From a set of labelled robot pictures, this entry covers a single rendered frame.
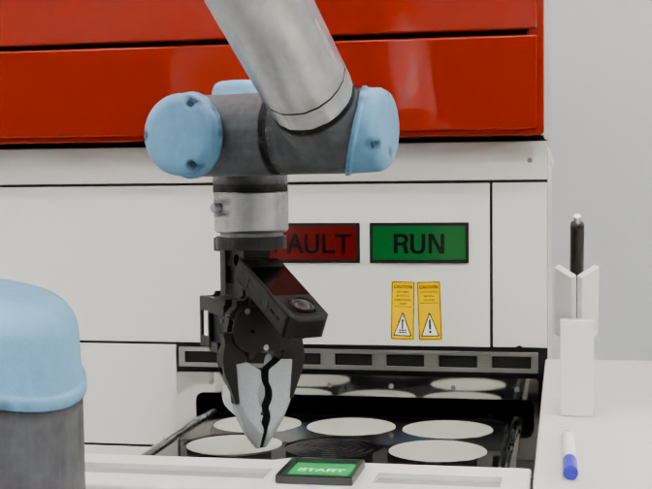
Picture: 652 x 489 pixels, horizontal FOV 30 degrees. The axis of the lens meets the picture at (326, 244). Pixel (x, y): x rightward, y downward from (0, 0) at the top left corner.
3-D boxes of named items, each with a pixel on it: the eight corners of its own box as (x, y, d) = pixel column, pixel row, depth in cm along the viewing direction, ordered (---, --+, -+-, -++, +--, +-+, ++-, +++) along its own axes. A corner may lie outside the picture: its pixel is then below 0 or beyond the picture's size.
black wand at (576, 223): (585, 219, 103) (585, 211, 104) (569, 220, 103) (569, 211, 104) (583, 386, 115) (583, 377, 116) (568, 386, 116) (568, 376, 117)
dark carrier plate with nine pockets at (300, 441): (218, 415, 146) (218, 410, 146) (508, 424, 139) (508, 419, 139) (115, 487, 112) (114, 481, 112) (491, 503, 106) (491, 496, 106)
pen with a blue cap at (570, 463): (561, 425, 98) (563, 466, 85) (573, 426, 98) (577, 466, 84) (561, 438, 98) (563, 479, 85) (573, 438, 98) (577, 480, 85)
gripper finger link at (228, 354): (258, 399, 123) (257, 313, 122) (266, 402, 121) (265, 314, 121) (215, 404, 120) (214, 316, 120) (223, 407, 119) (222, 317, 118)
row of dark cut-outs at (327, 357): (179, 365, 151) (179, 345, 151) (537, 373, 143) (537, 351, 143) (179, 366, 151) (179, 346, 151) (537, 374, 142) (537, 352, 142)
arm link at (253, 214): (302, 192, 121) (227, 193, 117) (302, 238, 121) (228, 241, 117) (267, 192, 127) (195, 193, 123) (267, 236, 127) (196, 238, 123)
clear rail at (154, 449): (209, 418, 147) (209, 407, 147) (219, 418, 147) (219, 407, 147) (92, 497, 111) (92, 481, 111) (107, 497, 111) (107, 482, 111)
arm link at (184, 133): (247, 85, 104) (298, 93, 115) (134, 91, 109) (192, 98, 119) (249, 178, 105) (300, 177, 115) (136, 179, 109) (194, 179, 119)
